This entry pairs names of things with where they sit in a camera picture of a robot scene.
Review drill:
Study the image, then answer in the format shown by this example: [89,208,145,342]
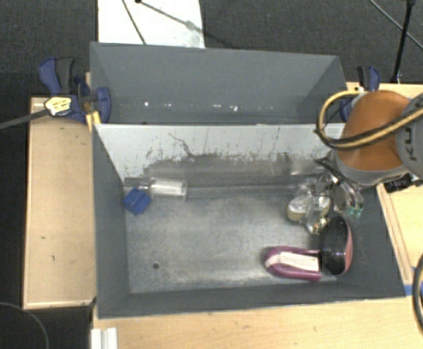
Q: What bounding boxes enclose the clear bottle with blue cap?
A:
[121,178,190,217]

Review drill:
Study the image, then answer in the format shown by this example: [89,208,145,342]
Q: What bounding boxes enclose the black cylinder on white bracket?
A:
[382,174,423,193]

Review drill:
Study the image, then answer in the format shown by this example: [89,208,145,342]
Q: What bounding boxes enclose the pale wood board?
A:
[22,96,98,310]

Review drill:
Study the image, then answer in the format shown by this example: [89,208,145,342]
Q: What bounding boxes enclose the grey metal bin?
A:
[89,41,407,320]

